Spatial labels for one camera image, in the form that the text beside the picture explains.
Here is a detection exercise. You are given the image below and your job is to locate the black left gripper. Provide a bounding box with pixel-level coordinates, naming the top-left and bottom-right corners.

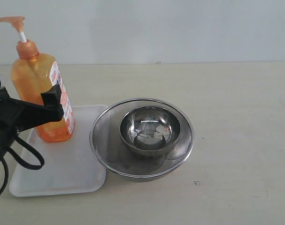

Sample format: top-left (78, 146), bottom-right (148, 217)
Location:
top-left (0, 84), bottom-right (64, 134)

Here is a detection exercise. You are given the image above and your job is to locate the orange soap pump bottle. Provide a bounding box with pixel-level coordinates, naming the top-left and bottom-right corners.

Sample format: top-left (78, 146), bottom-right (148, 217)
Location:
top-left (0, 15), bottom-right (76, 143)

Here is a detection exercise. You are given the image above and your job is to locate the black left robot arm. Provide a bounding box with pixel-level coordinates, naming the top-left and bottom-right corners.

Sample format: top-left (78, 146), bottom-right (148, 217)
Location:
top-left (0, 82), bottom-right (64, 170)

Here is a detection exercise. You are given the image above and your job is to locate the small stainless steel bowl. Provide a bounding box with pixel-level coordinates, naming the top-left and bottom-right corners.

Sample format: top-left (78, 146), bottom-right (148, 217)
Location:
top-left (119, 105), bottom-right (182, 157)

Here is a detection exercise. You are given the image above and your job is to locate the white plastic tray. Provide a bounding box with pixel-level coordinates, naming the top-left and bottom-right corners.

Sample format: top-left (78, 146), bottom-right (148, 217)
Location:
top-left (9, 105), bottom-right (107, 197)

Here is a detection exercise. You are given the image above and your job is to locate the steel mesh strainer basket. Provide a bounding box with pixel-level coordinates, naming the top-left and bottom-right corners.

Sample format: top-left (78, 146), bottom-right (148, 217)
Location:
top-left (89, 97), bottom-right (195, 182)

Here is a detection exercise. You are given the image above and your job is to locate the black left camera cable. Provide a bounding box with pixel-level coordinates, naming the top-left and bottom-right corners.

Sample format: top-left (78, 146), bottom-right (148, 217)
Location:
top-left (0, 135), bottom-right (45, 202)

